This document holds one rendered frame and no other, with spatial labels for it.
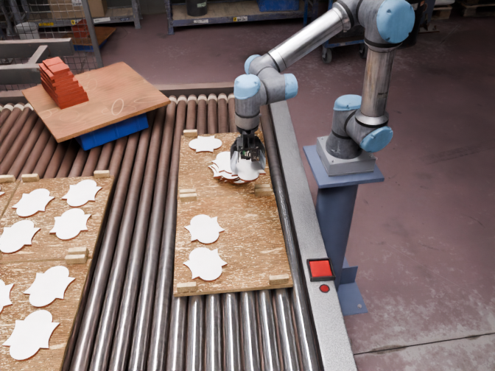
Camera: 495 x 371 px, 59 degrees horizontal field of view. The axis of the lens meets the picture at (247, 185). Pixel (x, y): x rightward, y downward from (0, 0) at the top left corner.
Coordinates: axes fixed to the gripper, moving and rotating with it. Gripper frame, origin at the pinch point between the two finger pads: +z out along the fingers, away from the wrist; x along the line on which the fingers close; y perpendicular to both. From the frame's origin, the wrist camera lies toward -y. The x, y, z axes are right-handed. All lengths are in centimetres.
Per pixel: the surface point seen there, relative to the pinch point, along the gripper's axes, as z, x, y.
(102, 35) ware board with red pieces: 113, -139, -370
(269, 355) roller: 11, 1, 62
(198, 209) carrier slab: 11.9, -18.0, 7.1
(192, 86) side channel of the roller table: 15, -22, -82
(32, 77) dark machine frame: 14, -105, -96
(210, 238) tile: 10.1, -13.8, 22.3
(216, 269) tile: 9.5, -12.1, 34.8
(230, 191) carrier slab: 12.3, -6.5, -1.4
